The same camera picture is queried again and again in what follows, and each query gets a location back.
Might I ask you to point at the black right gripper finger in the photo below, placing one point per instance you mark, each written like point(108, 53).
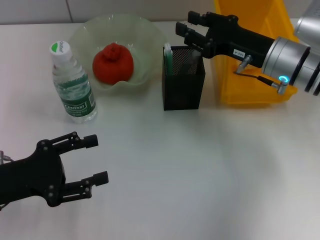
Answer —
point(196, 18)
point(185, 31)

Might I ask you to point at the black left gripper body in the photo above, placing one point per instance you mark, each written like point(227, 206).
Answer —
point(30, 180)

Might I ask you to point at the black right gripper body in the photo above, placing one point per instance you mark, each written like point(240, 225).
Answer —
point(237, 42)

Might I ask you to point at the grey pen with clear cap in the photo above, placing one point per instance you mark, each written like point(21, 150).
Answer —
point(191, 62)

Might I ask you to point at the pale green glass fruit plate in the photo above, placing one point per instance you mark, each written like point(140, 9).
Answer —
point(147, 45)

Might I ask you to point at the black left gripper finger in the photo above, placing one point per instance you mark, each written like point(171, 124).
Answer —
point(91, 141)
point(101, 178)

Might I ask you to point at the yellow plastic bin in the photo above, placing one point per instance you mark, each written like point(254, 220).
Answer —
point(250, 85)

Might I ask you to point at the green utility knife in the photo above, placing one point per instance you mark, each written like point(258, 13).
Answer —
point(168, 57)

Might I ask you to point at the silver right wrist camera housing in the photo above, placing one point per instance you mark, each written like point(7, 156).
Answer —
point(308, 22)

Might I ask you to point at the black mesh pen holder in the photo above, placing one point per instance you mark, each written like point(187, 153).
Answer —
point(185, 87)

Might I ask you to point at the clear green-label water bottle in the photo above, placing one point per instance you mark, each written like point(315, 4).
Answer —
point(75, 95)

